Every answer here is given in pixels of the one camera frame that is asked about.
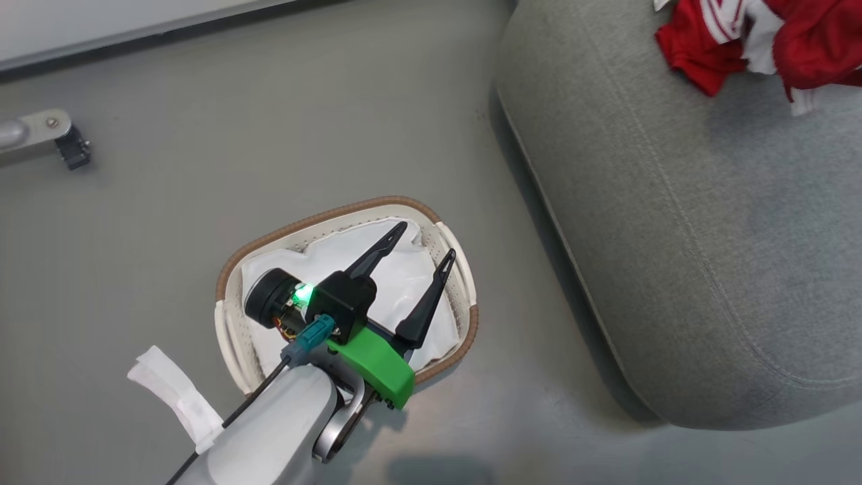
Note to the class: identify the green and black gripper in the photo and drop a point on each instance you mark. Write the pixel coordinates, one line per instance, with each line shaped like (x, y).
(377, 370)

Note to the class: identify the white laundry basket brown rim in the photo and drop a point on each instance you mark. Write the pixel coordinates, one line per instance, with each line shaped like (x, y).
(232, 337)

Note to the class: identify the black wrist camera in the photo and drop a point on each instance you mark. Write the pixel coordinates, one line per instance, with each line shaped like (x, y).
(266, 296)

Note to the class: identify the white tape tag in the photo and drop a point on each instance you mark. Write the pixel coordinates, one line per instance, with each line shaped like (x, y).
(178, 397)

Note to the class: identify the red and white jersey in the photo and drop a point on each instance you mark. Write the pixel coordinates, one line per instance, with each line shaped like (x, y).
(693, 47)

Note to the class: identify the black frame foot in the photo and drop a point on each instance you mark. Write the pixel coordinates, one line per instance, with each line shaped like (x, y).
(75, 151)

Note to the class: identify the grey sofa cushion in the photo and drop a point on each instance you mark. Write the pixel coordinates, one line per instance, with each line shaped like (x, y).
(673, 236)

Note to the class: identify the white basket liner cloth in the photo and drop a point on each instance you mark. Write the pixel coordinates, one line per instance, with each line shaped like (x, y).
(404, 283)

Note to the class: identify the grey wall base strip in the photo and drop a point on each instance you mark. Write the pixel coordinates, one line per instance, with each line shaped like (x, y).
(67, 59)

